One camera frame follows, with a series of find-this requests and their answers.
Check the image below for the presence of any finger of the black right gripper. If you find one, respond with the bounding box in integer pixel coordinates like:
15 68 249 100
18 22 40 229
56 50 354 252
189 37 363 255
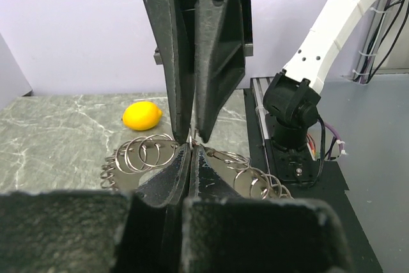
143 0 194 143
195 0 245 143

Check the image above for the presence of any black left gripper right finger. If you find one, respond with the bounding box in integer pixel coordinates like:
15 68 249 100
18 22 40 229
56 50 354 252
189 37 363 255
187 145 256 206

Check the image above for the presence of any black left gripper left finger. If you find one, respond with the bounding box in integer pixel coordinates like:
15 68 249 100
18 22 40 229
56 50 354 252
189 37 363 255
135 144 191 208

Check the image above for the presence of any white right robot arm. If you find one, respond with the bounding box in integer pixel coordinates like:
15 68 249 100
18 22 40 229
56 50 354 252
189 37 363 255
143 0 377 144

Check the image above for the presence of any yellow lemon on table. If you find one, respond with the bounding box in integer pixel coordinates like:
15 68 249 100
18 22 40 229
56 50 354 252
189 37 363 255
122 101 162 131

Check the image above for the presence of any aluminium rail frame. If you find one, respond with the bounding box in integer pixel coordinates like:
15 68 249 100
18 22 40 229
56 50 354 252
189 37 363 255
251 77 273 145

